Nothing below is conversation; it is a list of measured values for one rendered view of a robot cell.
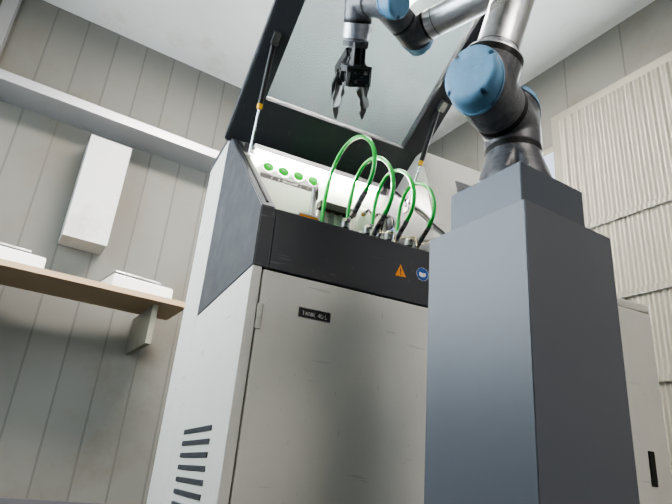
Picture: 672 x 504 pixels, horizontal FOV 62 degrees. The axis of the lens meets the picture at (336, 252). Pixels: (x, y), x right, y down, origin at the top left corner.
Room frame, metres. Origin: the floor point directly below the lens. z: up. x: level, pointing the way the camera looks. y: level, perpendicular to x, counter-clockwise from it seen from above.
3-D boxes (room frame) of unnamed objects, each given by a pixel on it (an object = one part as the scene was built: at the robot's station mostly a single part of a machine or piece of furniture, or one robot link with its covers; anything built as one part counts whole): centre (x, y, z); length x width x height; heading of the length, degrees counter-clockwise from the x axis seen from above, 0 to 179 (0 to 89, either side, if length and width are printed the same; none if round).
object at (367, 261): (1.40, -0.12, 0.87); 0.62 x 0.04 x 0.16; 114
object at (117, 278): (3.08, 1.13, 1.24); 0.37 x 0.36 x 0.09; 121
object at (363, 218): (1.96, -0.13, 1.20); 0.13 x 0.03 x 0.31; 114
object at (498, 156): (0.99, -0.35, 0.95); 0.15 x 0.15 x 0.10
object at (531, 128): (0.99, -0.35, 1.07); 0.13 x 0.12 x 0.14; 140
